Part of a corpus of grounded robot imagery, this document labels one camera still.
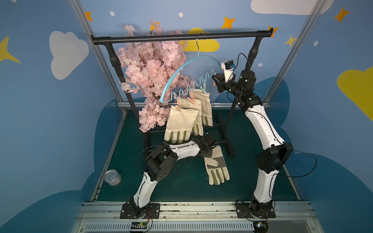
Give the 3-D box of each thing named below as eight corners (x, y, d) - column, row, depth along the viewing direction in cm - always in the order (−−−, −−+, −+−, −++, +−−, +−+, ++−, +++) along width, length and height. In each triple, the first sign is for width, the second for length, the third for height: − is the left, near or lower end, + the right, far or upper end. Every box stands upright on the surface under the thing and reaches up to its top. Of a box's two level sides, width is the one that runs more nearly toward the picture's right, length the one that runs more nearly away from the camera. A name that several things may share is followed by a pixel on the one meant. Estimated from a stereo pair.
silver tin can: (107, 185, 84) (102, 182, 79) (111, 173, 89) (107, 169, 84) (120, 185, 84) (115, 182, 79) (123, 173, 89) (119, 169, 84)
